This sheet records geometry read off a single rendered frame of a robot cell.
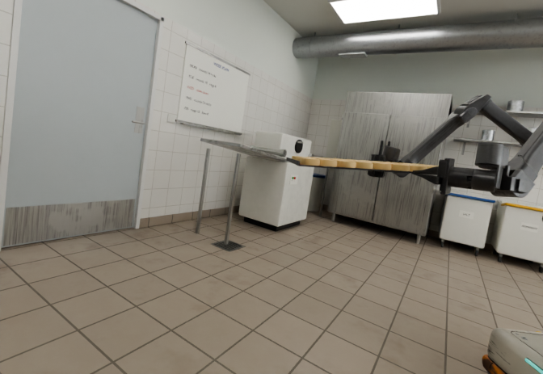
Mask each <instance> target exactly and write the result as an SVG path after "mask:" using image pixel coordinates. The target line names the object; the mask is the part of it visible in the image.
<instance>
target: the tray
mask: <svg viewBox="0 0 543 374"><path fill-rule="evenodd" d="M286 161H288V162H291V163H293V164H295V165H297V166H308V167H321V168H334V169H347V170H372V171H385V172H398V173H412V174H433V173H419V172H412V171H399V170H374V169H360V168H347V167H334V166H310V165H300V161H297V160H294V159H291V158H286Z"/></svg>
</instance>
